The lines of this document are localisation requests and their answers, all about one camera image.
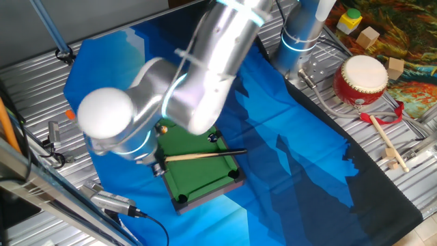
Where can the aluminium frame bar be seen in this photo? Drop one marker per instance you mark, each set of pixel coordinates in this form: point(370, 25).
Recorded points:
point(51, 194)

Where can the yellow striped nine ball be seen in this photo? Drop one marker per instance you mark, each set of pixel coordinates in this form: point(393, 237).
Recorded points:
point(164, 129)

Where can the yellow box green button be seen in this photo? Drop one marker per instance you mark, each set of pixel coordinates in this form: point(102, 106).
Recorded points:
point(349, 22)

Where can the large wooden cube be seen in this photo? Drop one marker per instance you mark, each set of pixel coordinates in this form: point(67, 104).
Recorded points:
point(395, 68)
point(367, 37)

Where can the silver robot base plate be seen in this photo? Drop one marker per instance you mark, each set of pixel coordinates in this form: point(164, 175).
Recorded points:
point(315, 70)

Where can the blue grey pole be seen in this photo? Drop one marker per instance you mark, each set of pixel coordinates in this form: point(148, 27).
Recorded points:
point(51, 29)

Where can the orange pole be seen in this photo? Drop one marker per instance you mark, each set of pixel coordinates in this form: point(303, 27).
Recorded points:
point(7, 126)

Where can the silver ribbed camera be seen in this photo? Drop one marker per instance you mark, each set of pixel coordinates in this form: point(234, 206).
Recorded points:
point(54, 133)

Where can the dark blue pool ball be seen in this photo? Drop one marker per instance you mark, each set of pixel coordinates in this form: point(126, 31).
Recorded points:
point(212, 137)

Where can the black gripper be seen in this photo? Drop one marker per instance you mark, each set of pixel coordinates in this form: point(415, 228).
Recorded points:
point(159, 160)

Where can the colourful painted cloth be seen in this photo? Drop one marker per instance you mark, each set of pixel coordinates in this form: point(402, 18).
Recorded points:
point(409, 34)

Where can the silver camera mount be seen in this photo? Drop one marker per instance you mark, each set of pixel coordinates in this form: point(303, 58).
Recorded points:
point(59, 157)

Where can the wooden drumstick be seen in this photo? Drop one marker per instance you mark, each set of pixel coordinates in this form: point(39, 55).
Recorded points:
point(389, 143)

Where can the mini green pool table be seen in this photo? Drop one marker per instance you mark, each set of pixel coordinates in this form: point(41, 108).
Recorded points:
point(198, 174)

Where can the blue mountain print cloth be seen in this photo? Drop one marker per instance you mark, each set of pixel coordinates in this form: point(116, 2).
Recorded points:
point(290, 153)

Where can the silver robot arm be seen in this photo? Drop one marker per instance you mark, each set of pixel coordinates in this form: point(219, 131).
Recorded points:
point(205, 61)

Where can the small wooden cube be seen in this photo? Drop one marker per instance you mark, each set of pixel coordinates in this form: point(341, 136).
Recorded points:
point(388, 153)
point(393, 165)

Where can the wooden pool cue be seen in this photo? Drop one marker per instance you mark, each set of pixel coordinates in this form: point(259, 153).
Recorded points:
point(205, 155)

